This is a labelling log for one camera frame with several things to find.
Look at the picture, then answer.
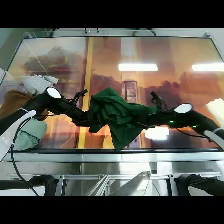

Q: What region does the brown garment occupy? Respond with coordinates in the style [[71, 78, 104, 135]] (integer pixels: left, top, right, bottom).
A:
[[0, 89, 38, 122]]

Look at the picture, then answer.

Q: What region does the white garment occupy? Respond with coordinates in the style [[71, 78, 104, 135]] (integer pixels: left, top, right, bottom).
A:
[[20, 74, 60, 97]]

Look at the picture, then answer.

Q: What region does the silver frame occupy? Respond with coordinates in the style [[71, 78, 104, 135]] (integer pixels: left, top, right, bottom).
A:
[[0, 27, 224, 197]]

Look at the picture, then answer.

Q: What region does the dark green T-shirt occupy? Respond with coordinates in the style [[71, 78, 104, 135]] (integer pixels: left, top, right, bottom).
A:
[[87, 87, 160, 151]]

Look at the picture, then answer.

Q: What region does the black cable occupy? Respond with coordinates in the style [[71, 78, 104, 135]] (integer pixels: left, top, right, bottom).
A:
[[9, 116, 42, 197]]

